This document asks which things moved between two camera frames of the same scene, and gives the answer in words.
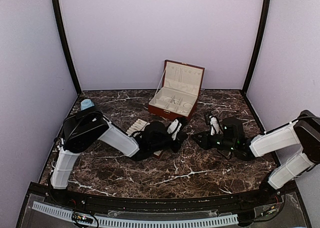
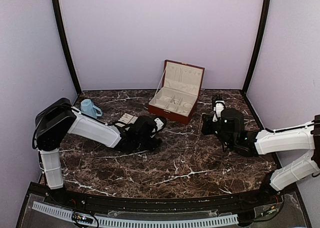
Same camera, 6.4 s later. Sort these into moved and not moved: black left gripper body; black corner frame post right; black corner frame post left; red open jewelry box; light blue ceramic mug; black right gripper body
Moved: black right gripper body; black left gripper body
Not moved: black corner frame post right; light blue ceramic mug; red open jewelry box; black corner frame post left
